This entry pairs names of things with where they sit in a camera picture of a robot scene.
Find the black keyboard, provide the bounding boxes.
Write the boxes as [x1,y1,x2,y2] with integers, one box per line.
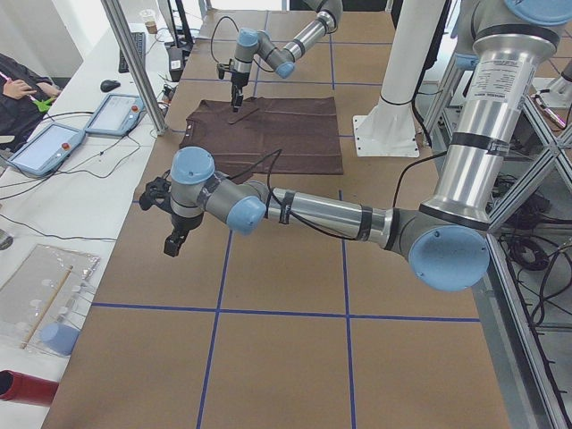
[117,30,147,75]

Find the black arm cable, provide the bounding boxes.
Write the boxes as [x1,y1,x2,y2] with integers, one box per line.
[209,15,269,72]
[227,148,448,240]

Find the black power adapter box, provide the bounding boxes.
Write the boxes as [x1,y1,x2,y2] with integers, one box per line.
[167,46,185,82]

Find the red cylinder tube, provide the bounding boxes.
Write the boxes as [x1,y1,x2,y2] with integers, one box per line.
[1,370,59,407]

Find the paper coffee cup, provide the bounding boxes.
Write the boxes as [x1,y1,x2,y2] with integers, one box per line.
[139,9,157,35]

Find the clear acrylic rack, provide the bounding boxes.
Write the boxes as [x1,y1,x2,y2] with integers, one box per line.
[1,245,100,357]

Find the wooden dowel stick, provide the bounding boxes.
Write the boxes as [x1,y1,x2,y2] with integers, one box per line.
[20,265,73,349]

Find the near blue teach pendant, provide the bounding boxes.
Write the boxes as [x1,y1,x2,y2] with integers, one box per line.
[8,122,86,177]

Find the seated person in black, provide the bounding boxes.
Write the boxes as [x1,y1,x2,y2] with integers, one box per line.
[1,54,61,152]

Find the blue teach pendant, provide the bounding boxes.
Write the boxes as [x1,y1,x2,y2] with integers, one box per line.
[84,93,145,137]
[8,122,86,177]

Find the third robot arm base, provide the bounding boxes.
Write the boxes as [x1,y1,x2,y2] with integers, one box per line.
[532,62,571,111]

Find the light blue plastic cup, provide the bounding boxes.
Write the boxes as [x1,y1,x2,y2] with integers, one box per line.
[40,323,80,356]

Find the black computer mouse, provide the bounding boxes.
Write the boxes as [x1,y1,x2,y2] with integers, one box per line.
[100,80,121,93]

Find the aluminium frame post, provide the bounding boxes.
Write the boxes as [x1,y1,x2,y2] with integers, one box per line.
[101,0,167,136]

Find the dark brown t-shirt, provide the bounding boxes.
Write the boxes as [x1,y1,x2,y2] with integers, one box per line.
[180,97,343,183]

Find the far blue teach pendant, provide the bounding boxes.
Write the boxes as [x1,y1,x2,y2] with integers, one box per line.
[84,93,145,137]

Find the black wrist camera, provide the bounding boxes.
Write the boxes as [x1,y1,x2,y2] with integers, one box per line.
[139,177,172,214]
[216,59,235,80]

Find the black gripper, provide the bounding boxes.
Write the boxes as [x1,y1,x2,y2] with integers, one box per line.
[231,71,248,112]
[164,213,202,257]

